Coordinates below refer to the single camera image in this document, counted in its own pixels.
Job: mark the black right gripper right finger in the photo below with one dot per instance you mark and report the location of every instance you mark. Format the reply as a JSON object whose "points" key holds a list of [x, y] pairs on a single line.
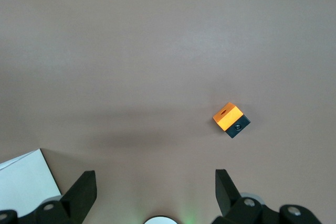
{"points": [[236, 208]]}

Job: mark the orange and black button box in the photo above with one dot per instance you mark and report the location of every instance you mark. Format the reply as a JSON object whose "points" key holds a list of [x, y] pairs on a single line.
{"points": [[228, 119]]}

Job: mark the brown table cover mat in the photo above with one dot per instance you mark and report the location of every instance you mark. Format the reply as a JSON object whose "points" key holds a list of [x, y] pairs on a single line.
{"points": [[157, 51]]}

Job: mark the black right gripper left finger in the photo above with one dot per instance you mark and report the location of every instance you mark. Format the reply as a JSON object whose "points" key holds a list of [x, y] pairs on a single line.
{"points": [[76, 200]]}

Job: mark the white drawer cabinet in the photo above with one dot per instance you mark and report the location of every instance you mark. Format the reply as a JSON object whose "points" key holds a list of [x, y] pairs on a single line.
{"points": [[26, 179]]}

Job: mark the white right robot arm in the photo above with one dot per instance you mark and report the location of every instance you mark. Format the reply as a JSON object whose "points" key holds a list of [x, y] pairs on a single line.
{"points": [[160, 220]]}

